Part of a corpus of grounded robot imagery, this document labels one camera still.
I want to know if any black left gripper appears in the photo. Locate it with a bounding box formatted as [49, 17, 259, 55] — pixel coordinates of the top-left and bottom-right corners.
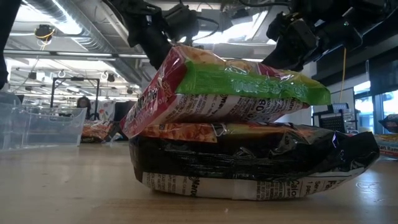
[109, 0, 174, 71]

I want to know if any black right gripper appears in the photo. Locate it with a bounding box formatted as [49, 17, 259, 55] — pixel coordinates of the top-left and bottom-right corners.
[261, 11, 321, 73]

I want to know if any green pink lime shrimp pack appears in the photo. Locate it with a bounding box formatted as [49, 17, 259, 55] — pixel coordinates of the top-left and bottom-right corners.
[119, 45, 332, 139]

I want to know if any long ceiling light strip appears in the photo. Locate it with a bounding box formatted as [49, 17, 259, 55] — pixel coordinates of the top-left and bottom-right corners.
[4, 49, 147, 60]
[222, 57, 265, 62]

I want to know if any black partition panel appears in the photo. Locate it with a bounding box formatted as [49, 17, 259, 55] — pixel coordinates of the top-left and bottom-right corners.
[113, 100, 137, 123]

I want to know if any white patterned fabric panel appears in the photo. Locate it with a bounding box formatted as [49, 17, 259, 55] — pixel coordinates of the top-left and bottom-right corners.
[92, 100, 116, 123]

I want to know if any person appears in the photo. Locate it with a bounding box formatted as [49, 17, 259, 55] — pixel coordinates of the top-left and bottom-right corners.
[76, 96, 93, 121]

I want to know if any yellow blue ramen noodle pack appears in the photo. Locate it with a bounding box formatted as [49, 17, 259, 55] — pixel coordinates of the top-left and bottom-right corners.
[374, 133, 398, 160]

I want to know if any clear plastic rectangular bin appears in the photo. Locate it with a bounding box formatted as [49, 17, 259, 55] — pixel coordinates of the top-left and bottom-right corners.
[0, 90, 88, 151]

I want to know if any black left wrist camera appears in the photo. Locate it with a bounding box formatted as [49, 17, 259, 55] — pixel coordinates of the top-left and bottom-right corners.
[162, 3, 200, 44]

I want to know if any silver ventilation duct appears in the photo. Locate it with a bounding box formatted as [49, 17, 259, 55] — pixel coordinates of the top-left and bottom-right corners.
[23, 0, 149, 91]

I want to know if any black wire utility cart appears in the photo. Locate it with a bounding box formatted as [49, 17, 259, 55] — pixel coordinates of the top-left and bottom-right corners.
[311, 102, 359, 135]

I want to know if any black yellow cable reel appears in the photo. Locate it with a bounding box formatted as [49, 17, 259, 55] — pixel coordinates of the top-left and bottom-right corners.
[33, 24, 56, 44]

